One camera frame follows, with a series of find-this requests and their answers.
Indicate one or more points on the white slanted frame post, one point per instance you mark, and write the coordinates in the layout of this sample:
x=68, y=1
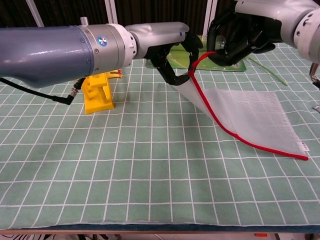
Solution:
x=35, y=15

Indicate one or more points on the white mesh zipper pouch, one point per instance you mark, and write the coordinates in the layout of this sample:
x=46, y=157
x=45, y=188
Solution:
x=250, y=112

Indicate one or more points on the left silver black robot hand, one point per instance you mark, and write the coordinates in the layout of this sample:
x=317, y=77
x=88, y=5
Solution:
x=160, y=35

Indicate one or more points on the small orange object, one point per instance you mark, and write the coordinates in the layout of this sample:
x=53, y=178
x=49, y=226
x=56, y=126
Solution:
x=260, y=235

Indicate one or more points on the black white patterned object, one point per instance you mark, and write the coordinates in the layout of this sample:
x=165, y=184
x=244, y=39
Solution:
x=22, y=237

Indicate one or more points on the artificial red tulip flower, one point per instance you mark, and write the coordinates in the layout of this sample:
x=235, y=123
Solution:
x=275, y=76

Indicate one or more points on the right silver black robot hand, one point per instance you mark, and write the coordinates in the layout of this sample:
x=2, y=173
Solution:
x=237, y=32

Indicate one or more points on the white double frame post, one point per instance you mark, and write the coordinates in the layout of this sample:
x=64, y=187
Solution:
x=111, y=12
x=208, y=12

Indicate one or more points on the green white checked tablecloth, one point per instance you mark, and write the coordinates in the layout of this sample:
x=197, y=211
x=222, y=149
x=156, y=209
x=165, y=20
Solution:
x=75, y=162

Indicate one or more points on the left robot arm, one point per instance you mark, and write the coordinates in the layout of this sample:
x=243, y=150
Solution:
x=50, y=52

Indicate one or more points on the green blister pack card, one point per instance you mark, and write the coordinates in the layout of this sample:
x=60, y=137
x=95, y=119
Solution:
x=238, y=67

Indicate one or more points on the yellow plastic test tube rack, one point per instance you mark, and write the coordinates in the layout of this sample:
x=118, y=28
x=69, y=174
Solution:
x=98, y=102

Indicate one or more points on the small yellow rubber chicken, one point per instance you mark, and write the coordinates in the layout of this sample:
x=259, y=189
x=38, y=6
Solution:
x=116, y=74

